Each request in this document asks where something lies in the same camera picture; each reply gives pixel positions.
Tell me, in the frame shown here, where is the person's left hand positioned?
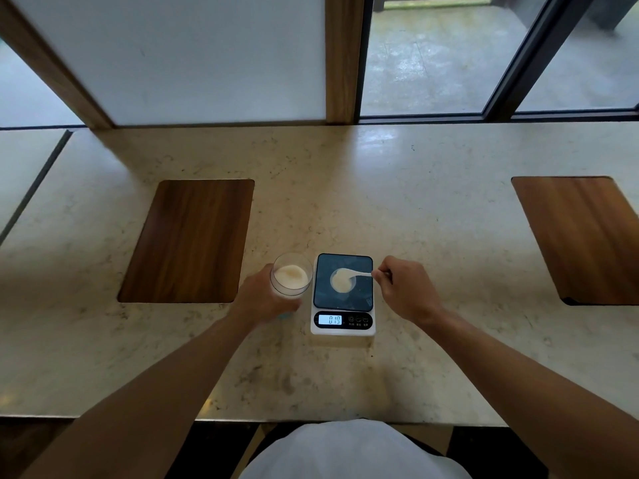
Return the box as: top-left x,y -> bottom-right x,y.
233,264 -> 303,325

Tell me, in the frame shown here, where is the person's right hand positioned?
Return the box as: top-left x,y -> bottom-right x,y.
371,256 -> 444,327

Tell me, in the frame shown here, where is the clear glass of white powder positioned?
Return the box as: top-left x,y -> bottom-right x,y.
270,252 -> 314,299

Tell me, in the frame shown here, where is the white plastic spoon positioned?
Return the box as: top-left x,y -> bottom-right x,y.
330,268 -> 381,292

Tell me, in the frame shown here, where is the person's right forearm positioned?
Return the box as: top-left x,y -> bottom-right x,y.
419,307 -> 639,479

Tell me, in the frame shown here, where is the person's left forearm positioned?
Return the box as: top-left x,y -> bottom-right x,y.
20,308 -> 265,479

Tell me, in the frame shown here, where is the digital kitchen scale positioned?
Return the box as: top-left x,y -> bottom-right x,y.
311,253 -> 376,337

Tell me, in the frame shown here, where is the brown wooden placemat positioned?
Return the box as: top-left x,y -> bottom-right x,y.
117,179 -> 255,304
511,176 -> 639,307

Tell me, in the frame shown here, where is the person's white shirt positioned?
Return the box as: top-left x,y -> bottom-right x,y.
239,419 -> 473,479

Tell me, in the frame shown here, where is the wooden window post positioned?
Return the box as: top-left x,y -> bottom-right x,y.
0,0 -> 114,130
324,0 -> 366,125

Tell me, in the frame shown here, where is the black window frame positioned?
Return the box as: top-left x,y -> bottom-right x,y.
355,0 -> 639,124

